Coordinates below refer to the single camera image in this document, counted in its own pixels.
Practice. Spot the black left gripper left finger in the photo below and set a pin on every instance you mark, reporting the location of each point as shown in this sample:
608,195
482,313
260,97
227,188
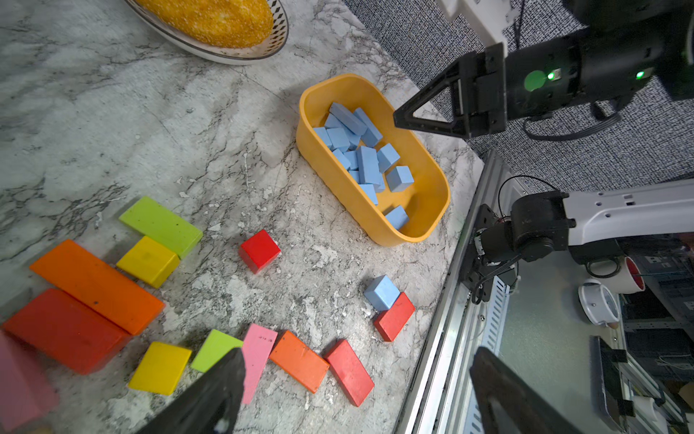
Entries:
210,405

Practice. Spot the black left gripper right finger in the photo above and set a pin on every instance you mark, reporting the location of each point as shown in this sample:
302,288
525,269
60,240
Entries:
507,404

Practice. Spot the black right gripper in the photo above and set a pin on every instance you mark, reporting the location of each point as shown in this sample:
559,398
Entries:
476,83

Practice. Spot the blue long block bottom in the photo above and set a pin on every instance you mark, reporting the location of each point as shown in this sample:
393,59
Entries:
368,165

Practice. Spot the blue long block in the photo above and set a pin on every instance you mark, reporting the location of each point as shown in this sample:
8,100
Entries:
368,165
346,117

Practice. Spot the yellow plastic tray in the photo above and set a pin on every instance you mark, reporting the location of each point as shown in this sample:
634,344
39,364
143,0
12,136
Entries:
383,175

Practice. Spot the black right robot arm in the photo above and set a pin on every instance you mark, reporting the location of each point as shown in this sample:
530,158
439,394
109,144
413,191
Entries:
620,47

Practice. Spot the green small block middle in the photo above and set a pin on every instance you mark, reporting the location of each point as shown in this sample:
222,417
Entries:
215,347

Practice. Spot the yellow small block lower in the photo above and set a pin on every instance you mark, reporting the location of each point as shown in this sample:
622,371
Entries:
160,369

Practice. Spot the yellow small block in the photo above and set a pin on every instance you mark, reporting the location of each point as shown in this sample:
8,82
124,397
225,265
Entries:
150,262
160,369

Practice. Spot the pink long block lower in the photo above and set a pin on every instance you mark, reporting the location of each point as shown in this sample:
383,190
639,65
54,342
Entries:
257,346

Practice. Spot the pink long block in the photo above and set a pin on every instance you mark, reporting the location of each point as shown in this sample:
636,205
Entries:
257,346
26,393

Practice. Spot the orange block lower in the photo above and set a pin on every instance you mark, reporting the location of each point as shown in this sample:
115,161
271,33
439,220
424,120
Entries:
299,361

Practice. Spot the red block bottom left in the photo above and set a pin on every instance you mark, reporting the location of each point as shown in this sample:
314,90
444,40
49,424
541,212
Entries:
351,375

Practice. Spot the red block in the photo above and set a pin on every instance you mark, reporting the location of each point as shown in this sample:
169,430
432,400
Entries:
68,331
390,322
351,375

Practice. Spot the yellow small block middle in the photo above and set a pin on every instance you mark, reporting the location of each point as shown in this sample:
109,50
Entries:
150,262

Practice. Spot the small red cube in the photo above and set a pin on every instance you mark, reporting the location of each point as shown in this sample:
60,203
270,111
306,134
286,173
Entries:
259,251

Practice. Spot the red block upper left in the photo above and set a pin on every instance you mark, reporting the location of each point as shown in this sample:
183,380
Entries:
68,331

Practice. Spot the red block bottom right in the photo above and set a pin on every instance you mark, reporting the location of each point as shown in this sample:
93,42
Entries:
390,322

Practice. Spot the pink long block upper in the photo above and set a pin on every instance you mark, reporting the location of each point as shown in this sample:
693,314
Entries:
26,393

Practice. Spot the blue cube near red block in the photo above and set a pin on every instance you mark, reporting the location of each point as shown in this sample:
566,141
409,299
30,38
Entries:
382,293

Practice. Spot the green long block upper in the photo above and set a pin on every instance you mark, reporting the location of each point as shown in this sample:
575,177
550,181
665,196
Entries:
153,220

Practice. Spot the orange long block upper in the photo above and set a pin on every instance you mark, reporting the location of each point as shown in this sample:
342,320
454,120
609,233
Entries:
76,271

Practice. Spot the patterned bowl of yellow grains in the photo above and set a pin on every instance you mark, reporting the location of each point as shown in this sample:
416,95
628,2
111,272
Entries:
227,32

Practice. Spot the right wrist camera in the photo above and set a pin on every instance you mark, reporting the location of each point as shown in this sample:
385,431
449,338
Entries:
488,18

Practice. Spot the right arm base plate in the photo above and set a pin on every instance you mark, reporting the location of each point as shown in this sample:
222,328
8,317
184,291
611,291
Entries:
488,254

